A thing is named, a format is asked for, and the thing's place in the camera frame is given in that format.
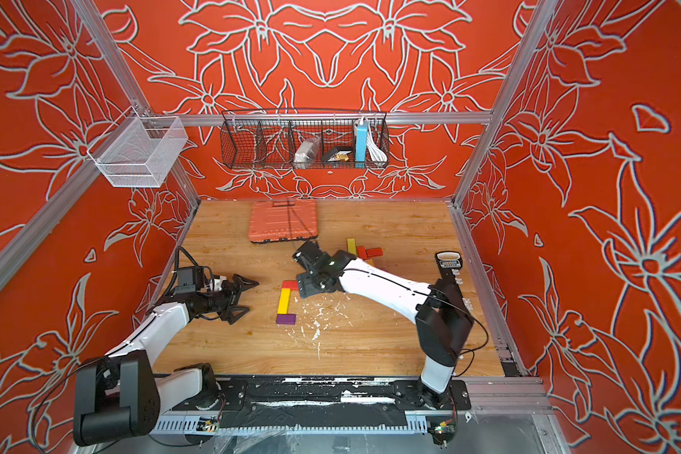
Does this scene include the purple small block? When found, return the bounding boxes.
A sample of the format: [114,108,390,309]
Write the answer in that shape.
[275,314,297,325]

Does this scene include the long yellow block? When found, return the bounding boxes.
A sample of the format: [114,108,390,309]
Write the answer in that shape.
[277,288,291,315]

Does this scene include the black remote-like tool strip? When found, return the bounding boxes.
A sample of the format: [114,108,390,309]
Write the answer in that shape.
[435,251,463,289]

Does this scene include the white cables in basket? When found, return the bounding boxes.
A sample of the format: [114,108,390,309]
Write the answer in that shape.
[366,129,388,168]

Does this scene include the orange plastic tool case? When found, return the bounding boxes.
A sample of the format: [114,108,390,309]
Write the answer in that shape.
[248,200,319,244]

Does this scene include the small red block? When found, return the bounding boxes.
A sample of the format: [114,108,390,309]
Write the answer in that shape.
[282,280,299,291]

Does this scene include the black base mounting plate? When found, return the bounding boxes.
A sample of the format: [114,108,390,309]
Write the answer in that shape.
[171,375,471,432]

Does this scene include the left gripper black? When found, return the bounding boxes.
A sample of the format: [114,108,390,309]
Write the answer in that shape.
[196,274,257,323]

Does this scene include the black wire wall basket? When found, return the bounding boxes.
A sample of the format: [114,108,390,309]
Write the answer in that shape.
[219,109,391,170]

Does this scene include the yellow-green block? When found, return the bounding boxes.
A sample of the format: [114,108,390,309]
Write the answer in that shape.
[346,238,357,255]

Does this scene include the black item in basket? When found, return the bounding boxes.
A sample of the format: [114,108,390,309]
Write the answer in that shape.
[321,146,355,165]

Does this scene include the red flat block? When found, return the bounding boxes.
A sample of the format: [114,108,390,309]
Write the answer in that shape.
[365,248,383,258]

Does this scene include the clear plastic wall bin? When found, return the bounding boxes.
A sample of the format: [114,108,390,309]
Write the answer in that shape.
[90,117,187,188]

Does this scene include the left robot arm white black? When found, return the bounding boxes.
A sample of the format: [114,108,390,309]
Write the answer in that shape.
[73,272,258,446]

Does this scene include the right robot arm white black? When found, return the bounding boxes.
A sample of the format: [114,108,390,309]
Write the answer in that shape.
[293,241,475,395]

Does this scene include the grey packet in basket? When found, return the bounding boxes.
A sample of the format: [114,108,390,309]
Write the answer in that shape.
[293,136,322,169]

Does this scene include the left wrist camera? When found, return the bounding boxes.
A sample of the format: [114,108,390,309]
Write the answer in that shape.
[173,266,205,295]

